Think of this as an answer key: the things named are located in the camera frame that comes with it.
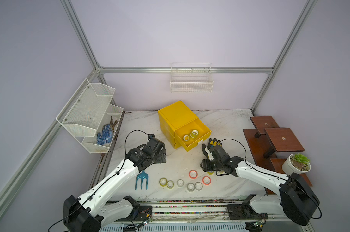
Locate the white tape roll left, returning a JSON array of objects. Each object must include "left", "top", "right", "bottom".
[{"left": 177, "top": 179, "right": 184, "bottom": 188}]

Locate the white tape roll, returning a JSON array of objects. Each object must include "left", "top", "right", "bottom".
[
  {"left": 194, "top": 182, "right": 203, "bottom": 191},
  {"left": 187, "top": 183, "right": 195, "bottom": 192},
  {"left": 177, "top": 179, "right": 184, "bottom": 188}
]

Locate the white wire wall basket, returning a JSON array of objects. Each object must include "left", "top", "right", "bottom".
[{"left": 170, "top": 62, "right": 214, "bottom": 93}]

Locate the potted succulent white pot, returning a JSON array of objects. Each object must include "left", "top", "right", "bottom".
[{"left": 281, "top": 153, "right": 311, "bottom": 175}]

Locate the red tape roll lower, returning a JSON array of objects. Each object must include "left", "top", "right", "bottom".
[{"left": 202, "top": 176, "right": 211, "bottom": 186}]

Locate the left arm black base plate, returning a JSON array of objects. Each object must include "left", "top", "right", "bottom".
[{"left": 126, "top": 206, "right": 153, "bottom": 222}]

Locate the white tape roll right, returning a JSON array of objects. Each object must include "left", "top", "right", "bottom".
[{"left": 194, "top": 182, "right": 203, "bottom": 191}]

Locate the yellow black work glove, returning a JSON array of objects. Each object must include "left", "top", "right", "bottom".
[{"left": 202, "top": 138, "right": 222, "bottom": 160}]

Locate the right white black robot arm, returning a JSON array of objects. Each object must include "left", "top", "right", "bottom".
[{"left": 200, "top": 145, "right": 320, "bottom": 226}]

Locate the blue cloth item on shelf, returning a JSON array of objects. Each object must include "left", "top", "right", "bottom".
[{"left": 96, "top": 124, "right": 114, "bottom": 145}]

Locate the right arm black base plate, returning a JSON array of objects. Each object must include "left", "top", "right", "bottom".
[{"left": 227, "top": 205, "right": 268, "bottom": 220}]

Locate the red tape roll upper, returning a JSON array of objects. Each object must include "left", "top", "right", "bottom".
[{"left": 189, "top": 170, "right": 198, "bottom": 179}]

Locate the white tape roll middle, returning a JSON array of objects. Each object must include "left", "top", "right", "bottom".
[{"left": 187, "top": 183, "right": 195, "bottom": 192}]

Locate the red tape roll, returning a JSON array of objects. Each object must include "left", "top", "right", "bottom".
[
  {"left": 202, "top": 176, "right": 211, "bottom": 186},
  {"left": 189, "top": 170, "right": 198, "bottom": 179}
]

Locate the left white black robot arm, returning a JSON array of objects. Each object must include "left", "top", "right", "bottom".
[{"left": 62, "top": 135, "right": 166, "bottom": 232}]

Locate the yellow plastic drawer cabinet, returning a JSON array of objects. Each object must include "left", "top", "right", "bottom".
[{"left": 158, "top": 101, "right": 198, "bottom": 149}]

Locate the teal garden fork yellow handle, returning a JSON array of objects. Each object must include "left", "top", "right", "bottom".
[{"left": 135, "top": 170, "right": 149, "bottom": 190}]

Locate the yellow top drawer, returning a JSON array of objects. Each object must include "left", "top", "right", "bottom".
[{"left": 175, "top": 119, "right": 212, "bottom": 152}]

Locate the white mesh two-tier wall shelf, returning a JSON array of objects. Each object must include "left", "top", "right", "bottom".
[{"left": 56, "top": 79, "right": 123, "bottom": 154}]

